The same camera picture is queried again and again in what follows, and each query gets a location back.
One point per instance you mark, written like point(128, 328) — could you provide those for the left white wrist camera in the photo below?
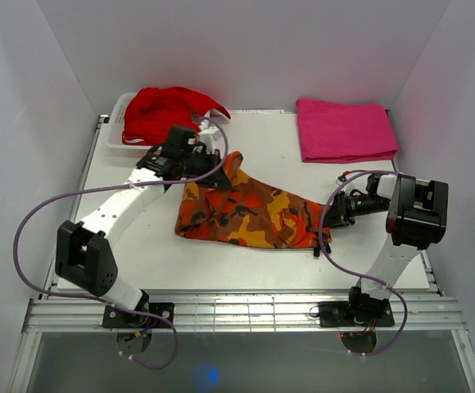
point(212, 138)

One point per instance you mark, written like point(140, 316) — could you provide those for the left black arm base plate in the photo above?
point(116, 319)

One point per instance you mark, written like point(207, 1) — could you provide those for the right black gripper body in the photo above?
point(347, 208)

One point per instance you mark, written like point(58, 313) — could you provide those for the orange camouflage trousers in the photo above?
point(250, 213)

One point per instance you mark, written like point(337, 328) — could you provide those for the white plastic basket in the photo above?
point(115, 127)

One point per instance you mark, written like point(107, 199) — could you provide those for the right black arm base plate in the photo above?
point(337, 314)

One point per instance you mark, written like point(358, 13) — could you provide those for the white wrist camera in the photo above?
point(342, 178)
point(212, 138)

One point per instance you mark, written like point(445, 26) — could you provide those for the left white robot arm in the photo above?
point(84, 255)

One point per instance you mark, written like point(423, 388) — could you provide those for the pink folded trousers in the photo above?
point(333, 133)

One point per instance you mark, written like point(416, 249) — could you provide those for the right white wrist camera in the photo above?
point(342, 178)

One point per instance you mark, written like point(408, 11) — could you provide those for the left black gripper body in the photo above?
point(199, 164)

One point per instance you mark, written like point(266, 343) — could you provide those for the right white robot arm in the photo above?
point(416, 218)

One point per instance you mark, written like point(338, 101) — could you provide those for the red garment in basket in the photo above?
point(151, 114)

